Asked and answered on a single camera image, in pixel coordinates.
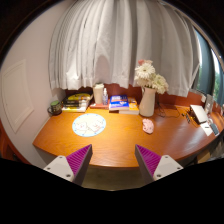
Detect black yellow cover book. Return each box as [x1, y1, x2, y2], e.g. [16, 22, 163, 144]
[66, 92, 94, 102]

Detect orange yellow book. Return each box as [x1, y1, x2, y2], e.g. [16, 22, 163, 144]
[118, 96, 140, 116]

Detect white paper sheet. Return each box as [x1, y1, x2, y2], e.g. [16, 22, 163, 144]
[199, 121, 215, 137]

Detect green mug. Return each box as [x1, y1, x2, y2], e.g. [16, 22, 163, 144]
[47, 100, 63, 117]

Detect black cable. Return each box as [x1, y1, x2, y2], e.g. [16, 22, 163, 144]
[155, 101, 188, 118]

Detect window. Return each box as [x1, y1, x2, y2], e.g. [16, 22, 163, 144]
[194, 29, 224, 105]

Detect white ceramic vase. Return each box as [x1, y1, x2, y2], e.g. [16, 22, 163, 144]
[138, 86, 157, 118]

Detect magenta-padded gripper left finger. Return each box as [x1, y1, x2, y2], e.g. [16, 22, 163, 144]
[43, 143, 94, 187]

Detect white flower bouquet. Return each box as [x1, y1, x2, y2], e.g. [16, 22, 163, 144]
[134, 59, 170, 95]

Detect red brown book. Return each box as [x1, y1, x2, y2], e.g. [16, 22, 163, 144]
[89, 102, 110, 110]

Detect clear spray bottle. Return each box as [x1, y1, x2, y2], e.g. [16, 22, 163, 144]
[101, 87, 109, 106]

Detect yellow white thick book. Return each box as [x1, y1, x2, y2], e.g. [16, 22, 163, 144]
[61, 104, 89, 113]

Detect white laptop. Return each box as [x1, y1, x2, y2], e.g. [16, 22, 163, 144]
[189, 104, 209, 124]

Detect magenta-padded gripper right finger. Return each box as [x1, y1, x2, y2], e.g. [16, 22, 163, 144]
[134, 143, 184, 185]

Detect white wall panel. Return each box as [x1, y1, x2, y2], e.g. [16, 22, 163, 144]
[0, 59, 35, 134]

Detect white lidded tumbler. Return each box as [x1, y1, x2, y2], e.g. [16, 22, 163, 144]
[92, 82, 105, 105]

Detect pink computer mouse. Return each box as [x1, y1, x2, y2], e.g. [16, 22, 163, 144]
[142, 118, 155, 135]

